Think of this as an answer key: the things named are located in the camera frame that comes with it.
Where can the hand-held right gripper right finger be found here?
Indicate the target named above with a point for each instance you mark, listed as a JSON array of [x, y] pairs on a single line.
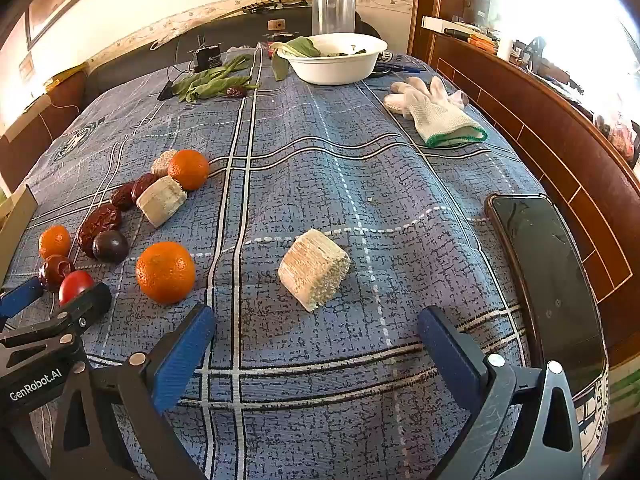
[[450, 355]]

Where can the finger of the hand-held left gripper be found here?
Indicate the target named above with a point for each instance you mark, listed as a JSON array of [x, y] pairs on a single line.
[[87, 302], [20, 296]]

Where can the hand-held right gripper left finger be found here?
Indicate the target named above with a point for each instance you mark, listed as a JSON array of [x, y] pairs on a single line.
[[182, 355]]

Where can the red cherry tomato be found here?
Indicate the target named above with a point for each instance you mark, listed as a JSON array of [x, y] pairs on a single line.
[[75, 284]]

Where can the glossy red date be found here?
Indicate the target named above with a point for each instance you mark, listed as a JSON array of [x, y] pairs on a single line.
[[54, 270]]

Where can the cardboard box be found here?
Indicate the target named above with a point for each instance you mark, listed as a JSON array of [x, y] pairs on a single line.
[[17, 215]]

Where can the pale sugarcane piece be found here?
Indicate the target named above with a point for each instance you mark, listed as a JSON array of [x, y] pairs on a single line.
[[161, 200], [161, 162], [314, 270]]

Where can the dark purple plum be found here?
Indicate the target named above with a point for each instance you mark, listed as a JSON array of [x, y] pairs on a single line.
[[110, 246]]

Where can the small orange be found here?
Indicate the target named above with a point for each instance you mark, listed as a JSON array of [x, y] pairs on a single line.
[[54, 241]]

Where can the large wrinkled red date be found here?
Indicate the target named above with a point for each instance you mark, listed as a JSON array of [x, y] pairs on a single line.
[[99, 222]]

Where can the large orange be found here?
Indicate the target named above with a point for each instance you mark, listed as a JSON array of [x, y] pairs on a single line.
[[165, 272]]

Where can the black smartphone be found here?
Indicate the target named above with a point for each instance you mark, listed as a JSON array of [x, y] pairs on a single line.
[[550, 280]]

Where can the blue plaid printed blanket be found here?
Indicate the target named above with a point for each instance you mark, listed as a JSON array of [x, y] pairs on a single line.
[[310, 170]]

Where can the white glove green cuff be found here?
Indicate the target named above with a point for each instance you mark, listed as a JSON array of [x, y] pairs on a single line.
[[445, 120]]

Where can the dark sofa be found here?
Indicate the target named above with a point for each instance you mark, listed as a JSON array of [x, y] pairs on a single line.
[[125, 65]]

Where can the wooden headboard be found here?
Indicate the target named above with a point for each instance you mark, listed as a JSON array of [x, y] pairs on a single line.
[[550, 135]]

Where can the green vegetable leaves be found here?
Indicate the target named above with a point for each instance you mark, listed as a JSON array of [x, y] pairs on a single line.
[[210, 82]]

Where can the small red date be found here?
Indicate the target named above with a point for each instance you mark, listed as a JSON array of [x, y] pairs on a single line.
[[236, 92]]

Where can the blue pen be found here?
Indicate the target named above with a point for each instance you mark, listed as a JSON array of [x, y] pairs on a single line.
[[405, 66]]

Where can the white bowl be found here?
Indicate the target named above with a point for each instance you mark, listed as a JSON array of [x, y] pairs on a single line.
[[335, 67]]

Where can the green leafy vegetable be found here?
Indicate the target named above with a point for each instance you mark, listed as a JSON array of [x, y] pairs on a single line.
[[297, 47]]

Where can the flat white box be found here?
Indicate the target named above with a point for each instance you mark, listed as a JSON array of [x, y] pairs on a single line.
[[437, 22]]

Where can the clear glass jar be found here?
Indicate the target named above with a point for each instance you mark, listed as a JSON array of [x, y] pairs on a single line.
[[333, 10]]

